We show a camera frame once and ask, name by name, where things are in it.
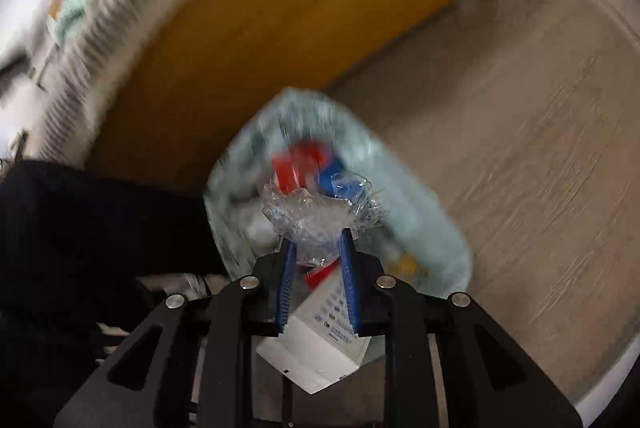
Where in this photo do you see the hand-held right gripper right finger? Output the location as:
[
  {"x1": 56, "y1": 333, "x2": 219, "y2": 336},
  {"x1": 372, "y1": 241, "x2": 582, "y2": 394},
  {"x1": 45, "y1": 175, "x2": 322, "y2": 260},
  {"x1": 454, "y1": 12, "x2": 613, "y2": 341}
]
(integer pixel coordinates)
[{"x1": 339, "y1": 228, "x2": 585, "y2": 428}]

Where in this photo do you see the yellow scrap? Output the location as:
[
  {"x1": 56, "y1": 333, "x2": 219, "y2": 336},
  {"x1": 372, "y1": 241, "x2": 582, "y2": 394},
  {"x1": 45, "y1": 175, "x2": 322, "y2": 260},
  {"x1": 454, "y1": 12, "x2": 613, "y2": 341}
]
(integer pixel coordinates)
[{"x1": 392, "y1": 255, "x2": 421, "y2": 279}]

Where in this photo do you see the trash bin with pale green bag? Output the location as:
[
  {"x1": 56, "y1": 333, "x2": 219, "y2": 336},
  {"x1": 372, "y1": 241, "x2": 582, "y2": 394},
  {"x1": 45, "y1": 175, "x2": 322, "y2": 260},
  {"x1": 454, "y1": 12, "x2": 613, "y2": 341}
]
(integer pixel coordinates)
[{"x1": 204, "y1": 87, "x2": 475, "y2": 369}]

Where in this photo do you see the yellow wooden bed frame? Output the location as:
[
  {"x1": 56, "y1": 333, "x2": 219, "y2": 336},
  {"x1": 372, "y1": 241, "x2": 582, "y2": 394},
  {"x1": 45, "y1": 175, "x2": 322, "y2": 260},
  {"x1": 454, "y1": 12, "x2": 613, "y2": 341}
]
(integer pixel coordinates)
[{"x1": 85, "y1": 0, "x2": 505, "y2": 199}]

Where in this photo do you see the red white packet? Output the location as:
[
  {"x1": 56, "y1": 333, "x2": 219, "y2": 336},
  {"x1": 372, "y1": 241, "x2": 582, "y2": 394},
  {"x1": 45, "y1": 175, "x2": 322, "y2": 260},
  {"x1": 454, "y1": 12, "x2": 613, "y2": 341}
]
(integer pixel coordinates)
[{"x1": 271, "y1": 143, "x2": 331, "y2": 191}]

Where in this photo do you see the white cardboard box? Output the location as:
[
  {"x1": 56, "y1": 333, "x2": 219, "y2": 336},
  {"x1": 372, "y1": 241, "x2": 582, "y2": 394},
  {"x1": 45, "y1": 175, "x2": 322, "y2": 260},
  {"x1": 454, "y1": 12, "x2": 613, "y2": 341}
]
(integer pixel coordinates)
[{"x1": 255, "y1": 275, "x2": 373, "y2": 395}]

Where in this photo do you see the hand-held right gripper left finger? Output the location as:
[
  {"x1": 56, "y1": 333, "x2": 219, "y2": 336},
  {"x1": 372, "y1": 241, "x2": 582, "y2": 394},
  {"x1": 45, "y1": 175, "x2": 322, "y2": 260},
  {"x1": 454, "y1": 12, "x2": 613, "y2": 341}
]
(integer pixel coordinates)
[{"x1": 52, "y1": 235, "x2": 301, "y2": 428}]

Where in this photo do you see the clear plastic wrap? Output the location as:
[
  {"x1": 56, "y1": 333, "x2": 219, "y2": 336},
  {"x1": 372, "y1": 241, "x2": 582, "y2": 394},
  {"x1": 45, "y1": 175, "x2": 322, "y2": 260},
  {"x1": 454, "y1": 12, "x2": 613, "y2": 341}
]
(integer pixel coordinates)
[{"x1": 260, "y1": 173, "x2": 391, "y2": 269}]

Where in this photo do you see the small blue wrapper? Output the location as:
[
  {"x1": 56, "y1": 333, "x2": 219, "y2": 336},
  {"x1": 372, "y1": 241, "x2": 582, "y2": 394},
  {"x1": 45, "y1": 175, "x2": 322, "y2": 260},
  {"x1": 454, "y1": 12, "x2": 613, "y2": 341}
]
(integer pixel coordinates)
[{"x1": 317, "y1": 161, "x2": 368, "y2": 204}]

